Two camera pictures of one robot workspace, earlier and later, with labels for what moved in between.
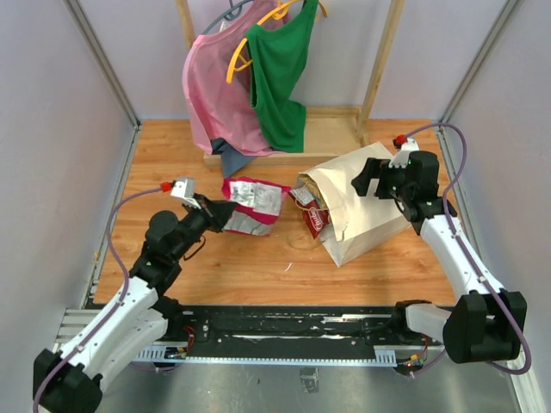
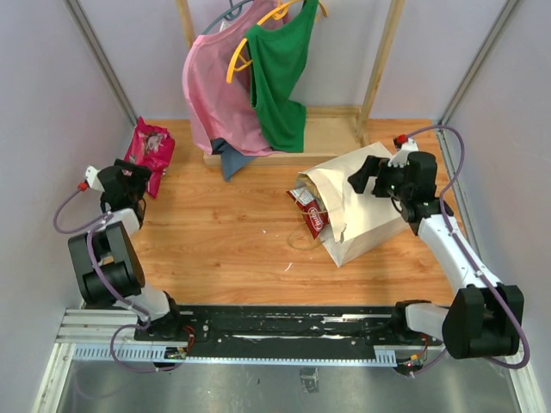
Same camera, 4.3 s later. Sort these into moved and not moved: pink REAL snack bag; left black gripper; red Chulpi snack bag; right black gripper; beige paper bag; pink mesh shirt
Moved: pink REAL snack bag; left black gripper
Not moved: red Chulpi snack bag; pink mesh shirt; beige paper bag; right black gripper
